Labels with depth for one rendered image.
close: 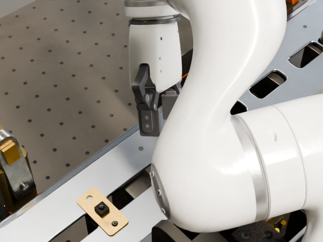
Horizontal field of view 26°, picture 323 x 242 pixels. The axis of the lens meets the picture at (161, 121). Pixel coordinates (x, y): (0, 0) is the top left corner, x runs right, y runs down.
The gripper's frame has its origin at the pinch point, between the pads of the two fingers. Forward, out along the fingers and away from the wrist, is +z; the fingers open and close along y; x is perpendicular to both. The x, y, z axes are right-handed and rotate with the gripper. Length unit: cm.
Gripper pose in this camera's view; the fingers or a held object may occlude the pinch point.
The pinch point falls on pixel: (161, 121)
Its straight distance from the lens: 104.9
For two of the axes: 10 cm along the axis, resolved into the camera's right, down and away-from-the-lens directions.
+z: 0.7, 9.7, 2.5
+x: 9.3, 0.3, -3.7
